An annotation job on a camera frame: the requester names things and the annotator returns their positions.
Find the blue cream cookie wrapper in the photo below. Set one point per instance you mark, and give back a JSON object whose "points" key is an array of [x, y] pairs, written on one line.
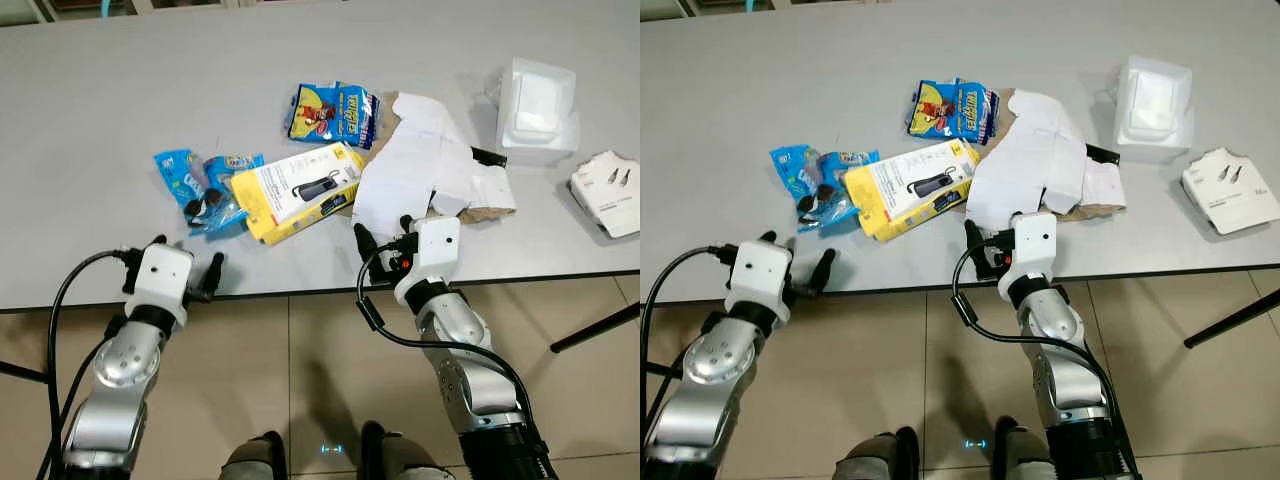
{"points": [[205, 190], [820, 185]]}

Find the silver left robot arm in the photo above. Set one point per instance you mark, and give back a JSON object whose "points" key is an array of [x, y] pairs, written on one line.
{"points": [[715, 365], [125, 365]]}

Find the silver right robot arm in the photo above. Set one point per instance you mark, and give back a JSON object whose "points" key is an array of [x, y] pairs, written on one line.
{"points": [[1050, 330], [450, 330]]}

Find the flattened white cardboard box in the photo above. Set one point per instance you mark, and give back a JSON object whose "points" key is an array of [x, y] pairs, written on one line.
{"points": [[420, 165], [1030, 160]]}

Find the yellow and white product box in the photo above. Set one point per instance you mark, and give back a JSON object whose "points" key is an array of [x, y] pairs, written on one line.
{"points": [[910, 188], [295, 190]]}

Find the small black object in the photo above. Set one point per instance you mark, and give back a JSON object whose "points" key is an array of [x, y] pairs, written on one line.
{"points": [[1103, 154], [490, 157]]}

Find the blue cartoon snack packet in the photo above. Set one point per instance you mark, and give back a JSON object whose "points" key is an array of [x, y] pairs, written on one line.
{"points": [[330, 112], [950, 108]]}

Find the small white printed box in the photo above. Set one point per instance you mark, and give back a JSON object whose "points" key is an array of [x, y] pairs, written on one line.
{"points": [[610, 195], [1232, 190]]}

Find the black table leg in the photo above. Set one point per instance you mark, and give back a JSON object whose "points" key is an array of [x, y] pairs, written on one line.
{"points": [[600, 328], [1235, 318], [20, 372]]}

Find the robot right leg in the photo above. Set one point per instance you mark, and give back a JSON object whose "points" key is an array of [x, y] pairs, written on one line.
{"points": [[400, 460], [1025, 455]]}

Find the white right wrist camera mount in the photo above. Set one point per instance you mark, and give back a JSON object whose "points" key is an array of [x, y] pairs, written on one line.
{"points": [[435, 250], [1035, 245]]}

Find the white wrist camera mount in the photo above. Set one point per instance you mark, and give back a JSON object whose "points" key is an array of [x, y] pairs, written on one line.
{"points": [[163, 275], [1035, 245], [435, 250], [760, 272]]}

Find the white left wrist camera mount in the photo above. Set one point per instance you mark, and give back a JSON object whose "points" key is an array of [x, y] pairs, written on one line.
{"points": [[760, 272], [163, 275]]}

